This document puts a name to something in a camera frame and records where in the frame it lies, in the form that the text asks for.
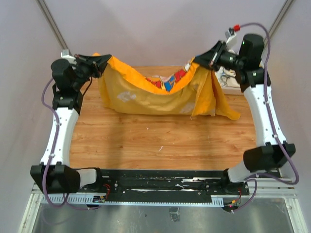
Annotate yellow pillowcase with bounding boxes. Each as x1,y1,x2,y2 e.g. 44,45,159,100
98,56,240,120

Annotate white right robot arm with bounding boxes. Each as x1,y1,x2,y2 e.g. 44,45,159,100
193,33,296,192

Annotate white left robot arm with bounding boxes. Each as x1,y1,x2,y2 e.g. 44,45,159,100
30,53,111,195

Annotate white crumpled cloth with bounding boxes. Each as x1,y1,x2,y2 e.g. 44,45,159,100
216,50,241,87

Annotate white plastic basket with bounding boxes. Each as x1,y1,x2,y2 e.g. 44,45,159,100
215,67,243,95

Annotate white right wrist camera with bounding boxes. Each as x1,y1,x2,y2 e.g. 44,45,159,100
225,28,237,50

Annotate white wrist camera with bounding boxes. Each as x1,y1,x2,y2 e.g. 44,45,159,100
225,28,237,50
61,49,76,64

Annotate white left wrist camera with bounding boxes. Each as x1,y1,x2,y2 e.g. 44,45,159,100
61,49,76,64

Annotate aluminium frame post left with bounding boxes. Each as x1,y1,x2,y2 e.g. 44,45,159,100
35,0,68,50

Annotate aluminium frame post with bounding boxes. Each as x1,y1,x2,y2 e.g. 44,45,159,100
268,0,296,39
35,0,68,50

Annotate aluminium frame post right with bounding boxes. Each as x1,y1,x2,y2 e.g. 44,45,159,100
268,0,296,39

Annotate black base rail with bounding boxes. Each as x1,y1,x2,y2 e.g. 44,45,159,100
68,168,280,202

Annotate white cable duct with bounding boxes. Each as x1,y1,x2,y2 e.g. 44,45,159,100
41,193,225,207

